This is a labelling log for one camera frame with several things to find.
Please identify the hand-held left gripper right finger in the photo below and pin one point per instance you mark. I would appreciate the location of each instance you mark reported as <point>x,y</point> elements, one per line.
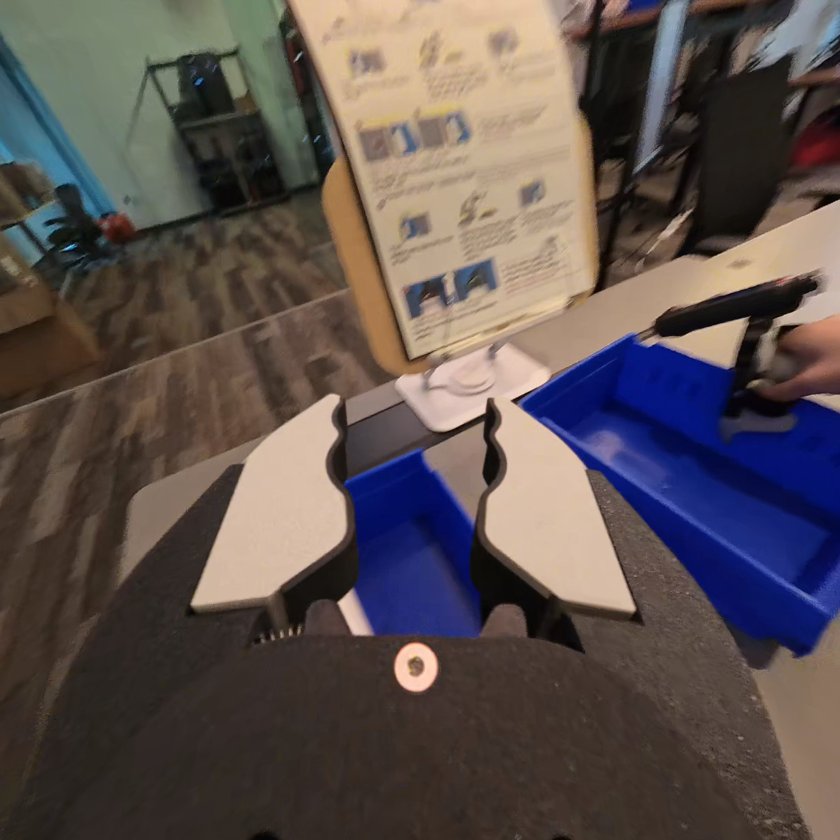
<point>551,525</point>

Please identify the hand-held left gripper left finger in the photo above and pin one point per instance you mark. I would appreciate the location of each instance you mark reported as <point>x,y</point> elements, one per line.
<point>275,525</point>

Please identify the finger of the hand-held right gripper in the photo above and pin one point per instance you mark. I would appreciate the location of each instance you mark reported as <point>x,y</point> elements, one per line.
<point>761,425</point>

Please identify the blue plastic bin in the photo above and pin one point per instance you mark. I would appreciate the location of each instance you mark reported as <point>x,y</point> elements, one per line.
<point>413,558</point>
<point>689,492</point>

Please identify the black office chair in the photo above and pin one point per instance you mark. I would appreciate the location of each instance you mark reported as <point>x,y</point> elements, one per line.
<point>75,229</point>
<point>741,164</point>

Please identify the framed grey board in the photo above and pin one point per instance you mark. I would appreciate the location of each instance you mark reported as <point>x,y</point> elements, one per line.
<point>659,85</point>

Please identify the wooden display board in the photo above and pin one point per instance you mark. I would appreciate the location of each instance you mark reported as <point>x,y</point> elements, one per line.
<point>354,262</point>

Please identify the wooden cabinet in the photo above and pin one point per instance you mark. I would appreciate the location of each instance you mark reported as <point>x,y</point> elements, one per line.
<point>39,341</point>

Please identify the printed instruction sheet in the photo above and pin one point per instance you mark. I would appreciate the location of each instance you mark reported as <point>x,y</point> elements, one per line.
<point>459,164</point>

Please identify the red floor object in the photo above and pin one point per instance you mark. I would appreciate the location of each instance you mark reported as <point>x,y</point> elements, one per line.
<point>118,228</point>

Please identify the metal shelf rack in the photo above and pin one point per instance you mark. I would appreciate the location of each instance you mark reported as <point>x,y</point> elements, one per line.
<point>210,131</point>

